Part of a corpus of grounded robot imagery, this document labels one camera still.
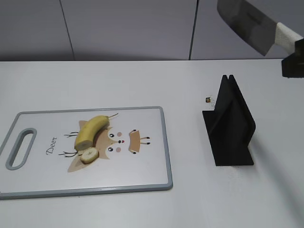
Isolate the white handled kitchen knife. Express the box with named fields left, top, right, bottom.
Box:
left=217, top=0, right=304, bottom=57

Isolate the white deer cutting board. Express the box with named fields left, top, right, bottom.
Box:
left=0, top=106, right=173, bottom=200

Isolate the cut banana slice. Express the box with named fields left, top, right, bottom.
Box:
left=78, top=147, right=99, bottom=164

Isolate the yellow banana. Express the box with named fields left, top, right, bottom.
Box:
left=74, top=113, right=118, bottom=151

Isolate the small yellow black cube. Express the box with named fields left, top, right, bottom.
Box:
left=205, top=97, right=211, bottom=103

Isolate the black knife stand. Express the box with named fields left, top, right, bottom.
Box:
left=202, top=75, right=256, bottom=166

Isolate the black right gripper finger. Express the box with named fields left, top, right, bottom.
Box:
left=281, top=39, right=304, bottom=78

